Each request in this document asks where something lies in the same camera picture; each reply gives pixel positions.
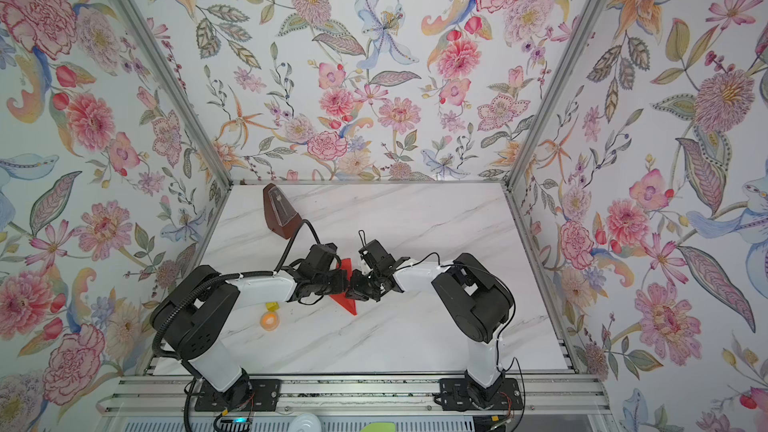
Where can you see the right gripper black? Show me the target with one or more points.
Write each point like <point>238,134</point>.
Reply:
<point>355,289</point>

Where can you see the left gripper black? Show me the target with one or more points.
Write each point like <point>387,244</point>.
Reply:
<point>341,279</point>

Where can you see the red square paper sheet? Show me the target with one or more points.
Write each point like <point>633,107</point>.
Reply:
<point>341,299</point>

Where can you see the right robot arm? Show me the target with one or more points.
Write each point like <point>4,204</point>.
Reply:
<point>478,302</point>

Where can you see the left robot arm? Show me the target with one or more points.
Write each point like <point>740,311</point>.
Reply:
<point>189,321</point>

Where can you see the brown wooden metronome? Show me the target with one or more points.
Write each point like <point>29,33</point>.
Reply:
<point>280,216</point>

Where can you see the green object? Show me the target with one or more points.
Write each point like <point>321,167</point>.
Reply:
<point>379,427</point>

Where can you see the white round object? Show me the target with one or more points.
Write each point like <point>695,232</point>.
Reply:
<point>305,422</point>

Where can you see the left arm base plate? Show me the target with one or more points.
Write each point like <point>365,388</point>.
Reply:
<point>260,395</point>

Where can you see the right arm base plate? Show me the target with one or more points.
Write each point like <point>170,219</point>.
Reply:
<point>464,395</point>

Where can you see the aluminium front rail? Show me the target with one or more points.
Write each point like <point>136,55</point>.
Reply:
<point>357,395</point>

